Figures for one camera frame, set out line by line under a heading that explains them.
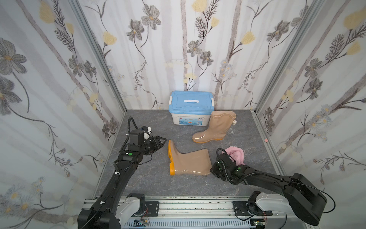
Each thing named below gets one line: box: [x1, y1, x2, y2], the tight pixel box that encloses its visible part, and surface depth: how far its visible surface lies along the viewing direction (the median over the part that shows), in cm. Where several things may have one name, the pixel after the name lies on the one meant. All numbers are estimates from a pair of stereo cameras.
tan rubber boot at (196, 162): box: [167, 139, 213, 176], surface depth 90 cm
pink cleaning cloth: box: [221, 145, 246, 167], surface depth 92 cm
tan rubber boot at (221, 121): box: [192, 110, 237, 144], surface depth 94 cm
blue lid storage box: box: [168, 90, 215, 126], surface depth 106 cm
